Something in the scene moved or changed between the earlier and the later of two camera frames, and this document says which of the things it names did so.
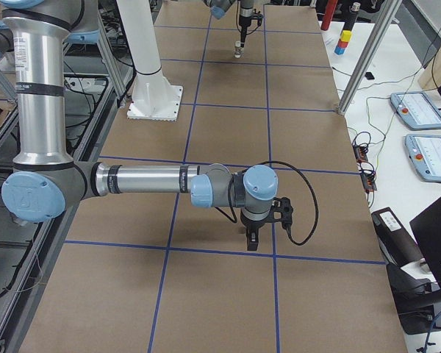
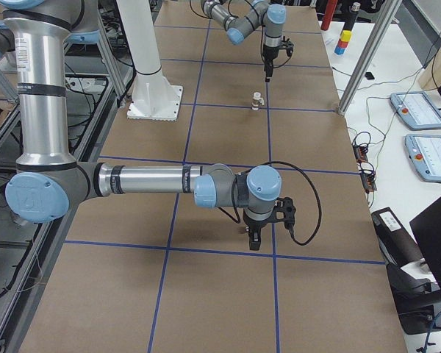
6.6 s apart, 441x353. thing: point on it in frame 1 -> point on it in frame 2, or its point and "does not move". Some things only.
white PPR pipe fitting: [239, 51] -> [257, 100]
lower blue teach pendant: [432, 156] does not move
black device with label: [395, 243] does not move
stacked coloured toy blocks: [344, 39] does not move
